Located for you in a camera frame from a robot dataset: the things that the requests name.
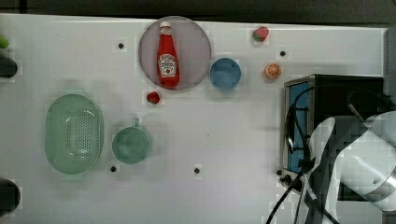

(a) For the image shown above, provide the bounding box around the green cylinder object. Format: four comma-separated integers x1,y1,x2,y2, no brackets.
0,36,9,49

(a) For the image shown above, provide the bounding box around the blue bowl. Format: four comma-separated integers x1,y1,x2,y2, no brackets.
209,58,242,91

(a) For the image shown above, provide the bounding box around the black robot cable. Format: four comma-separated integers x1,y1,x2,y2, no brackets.
264,83,396,224

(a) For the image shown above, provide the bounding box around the red ketchup bottle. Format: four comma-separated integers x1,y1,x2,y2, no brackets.
156,21,180,89

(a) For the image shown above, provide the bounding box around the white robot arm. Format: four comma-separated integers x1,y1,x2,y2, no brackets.
298,111,395,224

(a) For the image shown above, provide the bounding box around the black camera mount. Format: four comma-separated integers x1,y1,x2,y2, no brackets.
0,55,18,78
0,178,21,217

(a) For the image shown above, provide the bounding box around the green perforated colander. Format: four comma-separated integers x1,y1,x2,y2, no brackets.
45,94,104,175

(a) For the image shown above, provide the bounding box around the black camera mount lower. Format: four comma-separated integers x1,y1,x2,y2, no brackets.
0,178,21,217

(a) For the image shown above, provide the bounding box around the green cup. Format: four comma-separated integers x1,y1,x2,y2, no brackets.
112,118,151,164

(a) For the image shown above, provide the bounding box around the red strawberry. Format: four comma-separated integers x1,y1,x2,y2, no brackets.
252,27,269,42

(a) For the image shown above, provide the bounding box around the orange slice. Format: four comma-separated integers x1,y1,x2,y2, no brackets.
264,63,281,78

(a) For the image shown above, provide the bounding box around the small red tomato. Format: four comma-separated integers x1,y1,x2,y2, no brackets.
147,91,161,105

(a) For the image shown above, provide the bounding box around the black camera mount upper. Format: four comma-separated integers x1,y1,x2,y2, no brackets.
0,55,18,78

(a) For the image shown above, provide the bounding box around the black toaster oven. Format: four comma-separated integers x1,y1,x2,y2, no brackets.
285,74,392,174

